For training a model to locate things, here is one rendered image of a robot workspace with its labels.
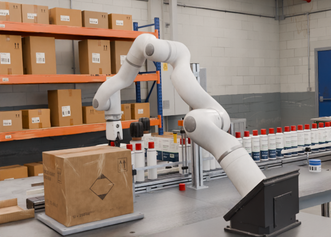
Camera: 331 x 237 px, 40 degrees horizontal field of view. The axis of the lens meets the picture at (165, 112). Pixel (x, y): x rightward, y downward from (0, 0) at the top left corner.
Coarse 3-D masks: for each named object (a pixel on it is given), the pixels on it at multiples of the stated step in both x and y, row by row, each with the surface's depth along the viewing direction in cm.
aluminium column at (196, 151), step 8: (192, 64) 239; (192, 144) 243; (192, 152) 243; (200, 152) 243; (192, 160) 243; (200, 160) 243; (192, 168) 244; (200, 168) 243; (192, 176) 244; (200, 176) 243; (192, 184) 245; (200, 184) 243
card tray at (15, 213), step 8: (8, 200) 215; (16, 200) 217; (0, 208) 212; (8, 208) 211; (16, 208) 211; (32, 208) 196; (0, 216) 188; (8, 216) 190; (16, 216) 192; (24, 216) 194; (32, 216) 196
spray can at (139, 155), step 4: (136, 144) 238; (140, 144) 239; (136, 148) 238; (140, 148) 239; (136, 152) 238; (140, 152) 238; (136, 156) 238; (140, 156) 238; (136, 160) 238; (140, 160) 238; (136, 164) 238; (140, 164) 238; (136, 172) 238; (140, 172) 238; (136, 176) 239; (140, 176) 238; (136, 180) 239; (140, 180) 238; (144, 180) 241
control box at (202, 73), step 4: (200, 68) 242; (204, 68) 241; (200, 72) 242; (204, 72) 242; (200, 76) 242; (204, 76) 242; (200, 80) 242; (204, 80) 242; (200, 84) 242; (204, 84) 242; (204, 88) 242
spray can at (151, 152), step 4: (148, 144) 244; (152, 144) 243; (152, 148) 243; (148, 152) 243; (152, 152) 242; (148, 156) 243; (152, 156) 242; (156, 156) 245; (148, 160) 243; (152, 160) 243; (156, 160) 244; (148, 164) 243; (152, 164) 243; (156, 164) 244; (156, 168) 244; (148, 172) 244; (152, 172) 243; (156, 172) 244; (148, 176) 244; (152, 176) 243; (156, 176) 244
